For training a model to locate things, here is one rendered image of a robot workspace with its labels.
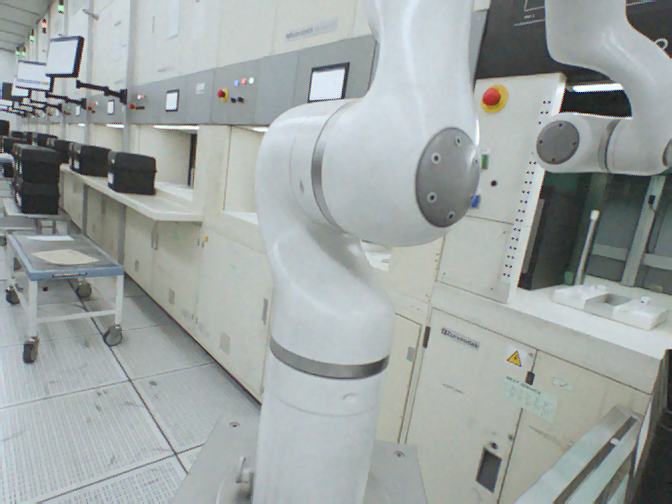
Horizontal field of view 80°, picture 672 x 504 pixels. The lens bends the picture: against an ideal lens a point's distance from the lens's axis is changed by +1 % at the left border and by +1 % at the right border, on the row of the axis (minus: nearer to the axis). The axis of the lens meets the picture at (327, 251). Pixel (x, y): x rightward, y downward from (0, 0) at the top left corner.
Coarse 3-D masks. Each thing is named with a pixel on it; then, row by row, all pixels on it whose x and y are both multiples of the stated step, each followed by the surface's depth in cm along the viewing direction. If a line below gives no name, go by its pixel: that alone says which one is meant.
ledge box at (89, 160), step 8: (80, 144) 350; (72, 152) 359; (80, 152) 346; (88, 152) 348; (96, 152) 352; (104, 152) 357; (80, 160) 348; (88, 160) 350; (96, 160) 354; (104, 160) 358; (80, 168) 349; (88, 168) 351; (96, 168) 355; (104, 168) 360; (96, 176) 357; (104, 176) 361
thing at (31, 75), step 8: (24, 64) 392; (32, 64) 390; (40, 64) 388; (24, 72) 392; (32, 72) 390; (40, 72) 388; (24, 80) 392; (32, 80) 390; (40, 80) 388; (48, 80) 387; (24, 88) 393; (32, 88) 390; (40, 88) 389; (48, 88) 387; (48, 96) 400; (56, 96) 401; (64, 96) 403; (80, 104) 417
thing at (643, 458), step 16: (656, 384) 57; (656, 400) 48; (656, 416) 43; (640, 432) 57; (656, 432) 41; (640, 448) 50; (656, 448) 41; (640, 464) 45; (656, 464) 41; (640, 480) 42; (656, 480) 41; (640, 496) 42; (656, 496) 41
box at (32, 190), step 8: (24, 184) 317; (32, 184) 321; (40, 184) 324; (48, 184) 328; (56, 184) 331; (24, 192) 318; (32, 192) 321; (40, 192) 325; (48, 192) 328; (56, 192) 332; (24, 200) 320; (32, 200) 323; (40, 200) 326; (48, 200) 330; (56, 200) 333; (24, 208) 321; (32, 208) 324; (40, 208) 328; (48, 208) 331; (56, 208) 335
